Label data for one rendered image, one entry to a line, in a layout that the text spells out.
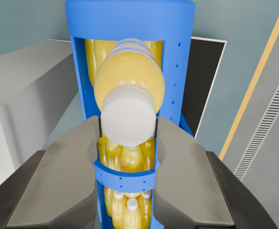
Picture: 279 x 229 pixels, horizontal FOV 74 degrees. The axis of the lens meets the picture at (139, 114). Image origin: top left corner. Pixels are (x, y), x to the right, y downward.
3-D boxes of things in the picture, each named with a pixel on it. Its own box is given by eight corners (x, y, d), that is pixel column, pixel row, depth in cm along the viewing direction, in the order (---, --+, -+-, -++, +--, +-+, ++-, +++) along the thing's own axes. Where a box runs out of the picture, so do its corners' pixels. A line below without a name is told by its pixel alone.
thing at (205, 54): (136, 168, 218) (137, 178, 205) (156, 30, 145) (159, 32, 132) (179, 170, 223) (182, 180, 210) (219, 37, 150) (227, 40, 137)
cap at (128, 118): (122, 137, 16) (121, 151, 14) (93, 102, 14) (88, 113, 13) (162, 115, 15) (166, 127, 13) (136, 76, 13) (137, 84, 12)
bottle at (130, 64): (125, 88, 33) (118, 158, 17) (100, 53, 30) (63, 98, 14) (159, 67, 31) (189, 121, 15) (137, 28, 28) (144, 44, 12)
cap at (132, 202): (126, 202, 68) (126, 199, 67) (136, 200, 69) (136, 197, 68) (128, 212, 65) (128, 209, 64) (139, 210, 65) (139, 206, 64)
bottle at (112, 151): (131, 173, 67) (130, 131, 58) (120, 187, 62) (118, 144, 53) (115, 166, 70) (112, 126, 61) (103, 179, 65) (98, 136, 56)
